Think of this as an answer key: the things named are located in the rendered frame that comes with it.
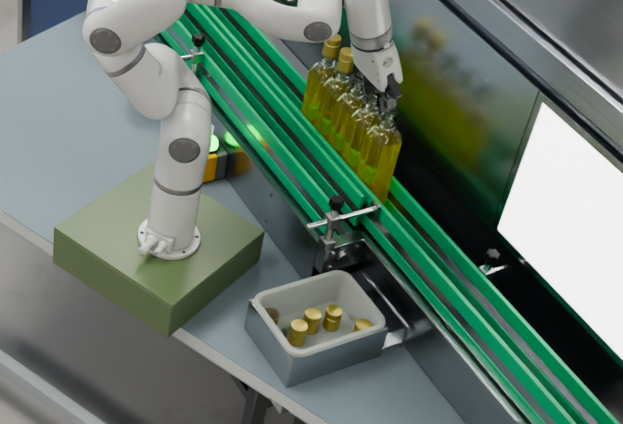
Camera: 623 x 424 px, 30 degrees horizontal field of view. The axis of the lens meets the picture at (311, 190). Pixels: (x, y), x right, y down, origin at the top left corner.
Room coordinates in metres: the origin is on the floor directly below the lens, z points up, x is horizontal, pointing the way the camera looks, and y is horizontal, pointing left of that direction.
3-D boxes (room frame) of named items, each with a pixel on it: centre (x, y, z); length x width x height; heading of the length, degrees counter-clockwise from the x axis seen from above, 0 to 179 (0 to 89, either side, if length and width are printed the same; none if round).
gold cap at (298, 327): (1.60, -0.03, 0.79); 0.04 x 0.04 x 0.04
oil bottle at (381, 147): (1.92, -0.12, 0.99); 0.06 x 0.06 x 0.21; 40
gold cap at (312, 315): (1.64, -0.06, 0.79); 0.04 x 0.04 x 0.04
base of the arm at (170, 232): (1.72, 0.26, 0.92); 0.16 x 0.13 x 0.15; 164
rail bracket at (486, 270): (1.72, -0.38, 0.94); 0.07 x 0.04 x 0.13; 129
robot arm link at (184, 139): (1.74, 0.26, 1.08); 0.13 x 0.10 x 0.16; 10
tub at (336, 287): (1.63, -0.07, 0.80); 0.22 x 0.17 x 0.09; 129
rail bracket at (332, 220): (1.78, -0.07, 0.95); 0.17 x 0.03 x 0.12; 129
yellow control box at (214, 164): (2.07, 0.25, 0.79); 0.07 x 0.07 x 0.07; 39
